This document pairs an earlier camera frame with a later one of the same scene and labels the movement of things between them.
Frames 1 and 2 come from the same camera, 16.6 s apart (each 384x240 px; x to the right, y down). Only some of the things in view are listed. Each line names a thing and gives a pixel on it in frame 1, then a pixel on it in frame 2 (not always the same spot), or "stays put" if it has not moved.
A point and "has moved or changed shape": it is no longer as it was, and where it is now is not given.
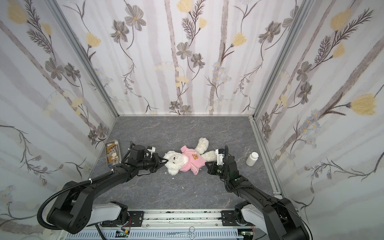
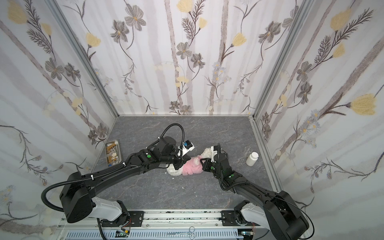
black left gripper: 154,161 to 177,159
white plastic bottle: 252,159 stays put
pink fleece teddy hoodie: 192,159 has moved or changed shape
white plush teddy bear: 173,160 has moved or changed shape
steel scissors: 191,236 stays put
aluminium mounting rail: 170,224 stays put
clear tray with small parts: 113,153 stays put
